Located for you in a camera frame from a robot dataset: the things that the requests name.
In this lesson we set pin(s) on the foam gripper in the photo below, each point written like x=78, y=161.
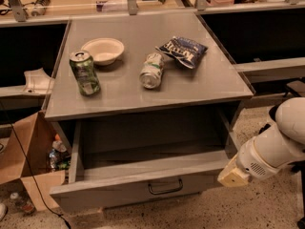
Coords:
x=252, y=162

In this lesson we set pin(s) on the grey top drawer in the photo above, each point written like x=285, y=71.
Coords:
x=114, y=158

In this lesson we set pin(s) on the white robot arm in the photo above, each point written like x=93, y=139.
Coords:
x=251, y=155

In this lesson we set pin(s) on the grey drawer cabinet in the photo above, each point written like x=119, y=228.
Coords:
x=215, y=80

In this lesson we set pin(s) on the black office chair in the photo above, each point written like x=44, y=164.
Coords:
x=297, y=89

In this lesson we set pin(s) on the white green lying can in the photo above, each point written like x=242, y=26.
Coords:
x=152, y=71

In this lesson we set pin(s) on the blue chip bag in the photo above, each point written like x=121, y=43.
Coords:
x=185, y=51

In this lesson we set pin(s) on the bottles inside cardboard box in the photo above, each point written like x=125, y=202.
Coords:
x=59, y=157

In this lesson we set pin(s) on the white paper bowl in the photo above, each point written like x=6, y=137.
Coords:
x=104, y=51

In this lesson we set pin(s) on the green upright soda can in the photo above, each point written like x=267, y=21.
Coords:
x=81, y=63

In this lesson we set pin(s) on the plastic bottle on floor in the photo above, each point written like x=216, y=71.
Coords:
x=22, y=202

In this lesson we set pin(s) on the brown cardboard box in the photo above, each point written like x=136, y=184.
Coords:
x=26, y=157

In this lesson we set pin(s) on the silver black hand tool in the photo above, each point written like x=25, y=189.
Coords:
x=40, y=7

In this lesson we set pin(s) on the black top drawer handle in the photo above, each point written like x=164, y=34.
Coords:
x=166, y=187

